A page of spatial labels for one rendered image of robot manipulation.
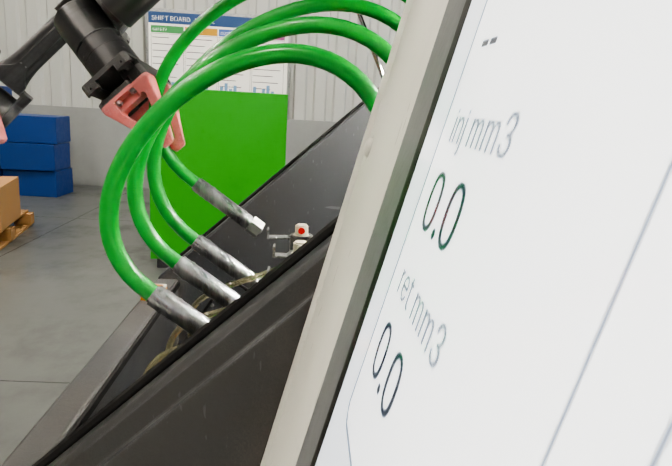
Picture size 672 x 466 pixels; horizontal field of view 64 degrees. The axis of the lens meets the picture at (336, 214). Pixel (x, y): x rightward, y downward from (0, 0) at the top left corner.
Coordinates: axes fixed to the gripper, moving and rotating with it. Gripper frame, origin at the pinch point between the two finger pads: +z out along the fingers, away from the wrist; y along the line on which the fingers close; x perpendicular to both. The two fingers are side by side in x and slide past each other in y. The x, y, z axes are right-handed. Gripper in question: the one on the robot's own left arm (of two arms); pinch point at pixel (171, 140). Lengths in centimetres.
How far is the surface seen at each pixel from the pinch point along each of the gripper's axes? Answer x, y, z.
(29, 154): 272, 484, -307
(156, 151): -0.1, -7.4, 3.0
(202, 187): 0.9, 1.8, 6.0
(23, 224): 258, 377, -195
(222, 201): 0.2, 2.7, 8.7
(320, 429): -10, -44, 28
